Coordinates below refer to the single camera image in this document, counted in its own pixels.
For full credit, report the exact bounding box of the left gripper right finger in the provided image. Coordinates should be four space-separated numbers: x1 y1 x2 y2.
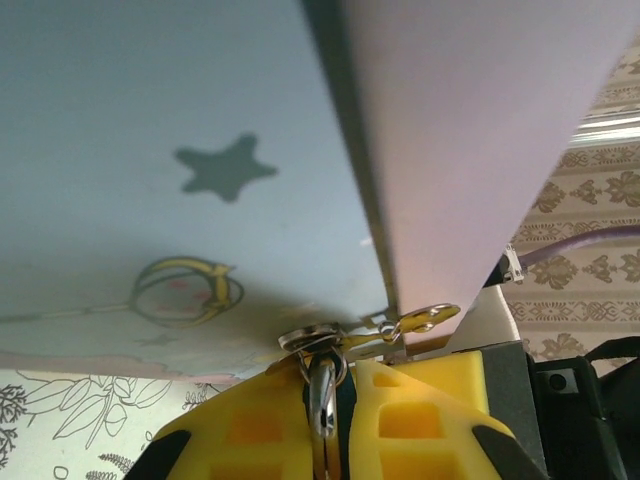
342 348 551 480

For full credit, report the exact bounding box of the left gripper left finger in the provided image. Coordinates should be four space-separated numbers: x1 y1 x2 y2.
132 357 321 480

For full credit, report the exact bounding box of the floral patterned table cover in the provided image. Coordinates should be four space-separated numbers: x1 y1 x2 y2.
0 367 236 480

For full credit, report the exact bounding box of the aluminium corner post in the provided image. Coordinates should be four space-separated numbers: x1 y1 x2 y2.
567 105 640 149

